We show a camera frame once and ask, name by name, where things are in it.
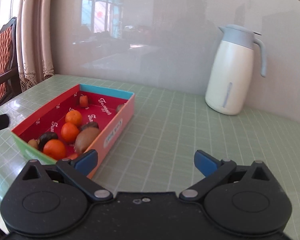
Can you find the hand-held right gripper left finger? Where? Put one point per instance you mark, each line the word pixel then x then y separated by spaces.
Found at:
pixel 86 162

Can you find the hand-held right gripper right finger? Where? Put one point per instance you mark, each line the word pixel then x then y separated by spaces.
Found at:
pixel 205 162

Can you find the small carrot piece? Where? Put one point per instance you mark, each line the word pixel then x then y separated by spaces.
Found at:
pixel 72 156

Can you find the brown kiwi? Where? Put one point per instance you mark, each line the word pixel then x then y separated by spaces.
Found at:
pixel 86 140

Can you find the medium tangerine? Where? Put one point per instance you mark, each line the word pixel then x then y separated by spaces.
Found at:
pixel 69 132

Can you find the large tangerine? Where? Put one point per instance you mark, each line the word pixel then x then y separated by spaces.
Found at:
pixel 54 150

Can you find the small dark purple fruit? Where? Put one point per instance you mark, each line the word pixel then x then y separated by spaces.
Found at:
pixel 90 125

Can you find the tan longan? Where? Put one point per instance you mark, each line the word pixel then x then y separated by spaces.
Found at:
pixel 33 144

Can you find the colourful cardboard box red inside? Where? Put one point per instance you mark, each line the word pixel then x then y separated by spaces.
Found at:
pixel 115 130

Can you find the large dark purple fruit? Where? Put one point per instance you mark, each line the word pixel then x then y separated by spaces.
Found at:
pixel 47 138

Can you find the small tangerine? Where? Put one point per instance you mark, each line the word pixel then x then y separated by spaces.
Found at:
pixel 74 118

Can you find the large carrot piece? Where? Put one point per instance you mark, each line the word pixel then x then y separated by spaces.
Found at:
pixel 83 101

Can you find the small brown fruit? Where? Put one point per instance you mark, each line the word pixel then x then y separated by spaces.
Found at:
pixel 119 108

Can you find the green checked tablecloth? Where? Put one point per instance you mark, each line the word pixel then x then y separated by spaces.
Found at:
pixel 177 135

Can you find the wooden chair red cushion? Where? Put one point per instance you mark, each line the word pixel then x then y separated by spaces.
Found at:
pixel 1 55

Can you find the beige lace curtain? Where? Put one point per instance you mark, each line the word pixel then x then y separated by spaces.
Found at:
pixel 35 42

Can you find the white thermos jug grey lid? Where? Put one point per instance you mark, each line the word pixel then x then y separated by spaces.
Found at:
pixel 230 75

